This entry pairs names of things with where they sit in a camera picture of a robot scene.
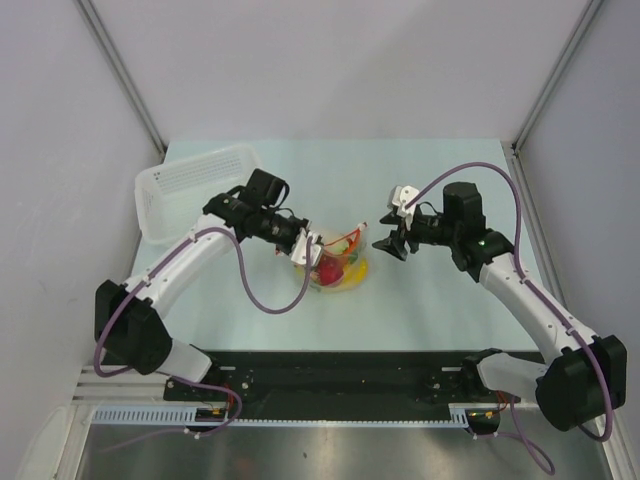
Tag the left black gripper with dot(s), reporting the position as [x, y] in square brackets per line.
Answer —
[298, 225]

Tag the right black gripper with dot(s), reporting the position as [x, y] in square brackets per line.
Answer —
[395, 243]

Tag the yellow toy banana bunch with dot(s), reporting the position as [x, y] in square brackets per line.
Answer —
[354, 275]

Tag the clear zip top bag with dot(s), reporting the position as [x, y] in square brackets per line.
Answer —
[358, 233]

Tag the red toy apple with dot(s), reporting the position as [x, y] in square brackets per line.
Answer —
[329, 271]

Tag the green toy chili pepper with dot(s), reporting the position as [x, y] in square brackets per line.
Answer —
[342, 247]

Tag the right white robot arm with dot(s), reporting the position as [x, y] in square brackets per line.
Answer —
[582, 375]

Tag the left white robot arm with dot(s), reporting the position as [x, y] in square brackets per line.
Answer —
[128, 321]

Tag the white plastic basket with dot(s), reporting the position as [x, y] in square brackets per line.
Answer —
[169, 197]

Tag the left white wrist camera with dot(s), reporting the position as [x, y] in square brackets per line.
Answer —
[307, 249]

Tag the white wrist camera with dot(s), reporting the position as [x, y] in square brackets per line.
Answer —
[401, 201]
[307, 249]

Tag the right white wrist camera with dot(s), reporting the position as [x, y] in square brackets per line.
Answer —
[401, 201]

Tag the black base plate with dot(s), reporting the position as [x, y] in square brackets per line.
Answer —
[387, 407]

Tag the white cable duct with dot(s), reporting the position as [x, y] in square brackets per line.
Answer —
[202, 417]

